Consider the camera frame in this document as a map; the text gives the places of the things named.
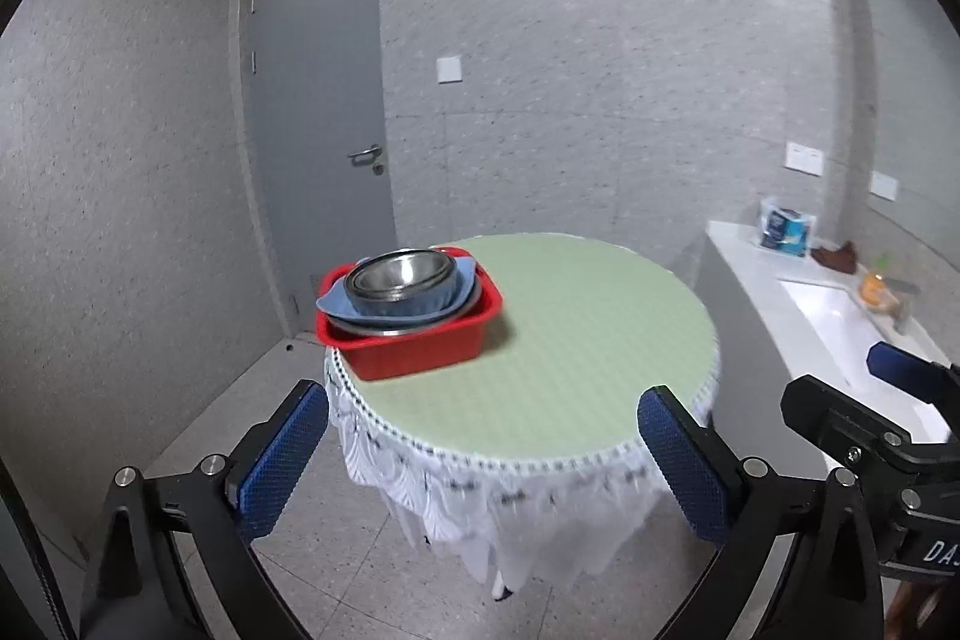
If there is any red plastic basin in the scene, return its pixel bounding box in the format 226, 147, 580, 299
315, 246, 503, 382

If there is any orange cup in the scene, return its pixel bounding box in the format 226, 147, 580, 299
859, 271, 897, 311

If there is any brown cloth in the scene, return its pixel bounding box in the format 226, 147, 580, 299
810, 241, 857, 272

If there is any blue plate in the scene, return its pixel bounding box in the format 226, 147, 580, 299
316, 254, 481, 327

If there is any small steel bowl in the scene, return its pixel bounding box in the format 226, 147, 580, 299
354, 251, 449, 293
343, 248, 458, 316

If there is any blue white tissue pack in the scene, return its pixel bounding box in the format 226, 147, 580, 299
757, 197, 817, 257

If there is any white lace tablecloth green top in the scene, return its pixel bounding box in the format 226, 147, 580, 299
322, 233, 721, 603

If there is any white vanity counter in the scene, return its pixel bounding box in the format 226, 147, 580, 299
694, 220, 960, 506

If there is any grey door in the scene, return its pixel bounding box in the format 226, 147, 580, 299
238, 0, 398, 339

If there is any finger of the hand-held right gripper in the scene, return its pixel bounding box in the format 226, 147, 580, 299
868, 342, 960, 412
781, 374, 960, 513

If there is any white sink basin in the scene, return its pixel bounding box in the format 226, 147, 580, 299
780, 278, 901, 386

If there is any wall mirror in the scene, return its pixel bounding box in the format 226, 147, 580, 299
855, 0, 960, 277

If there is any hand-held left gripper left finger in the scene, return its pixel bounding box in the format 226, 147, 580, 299
79, 379, 331, 640

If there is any large steel bowl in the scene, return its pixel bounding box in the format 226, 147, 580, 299
324, 302, 487, 339

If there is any metal faucet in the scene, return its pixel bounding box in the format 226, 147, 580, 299
881, 274, 925, 335

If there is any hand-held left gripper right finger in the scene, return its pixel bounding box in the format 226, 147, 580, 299
637, 385, 886, 640

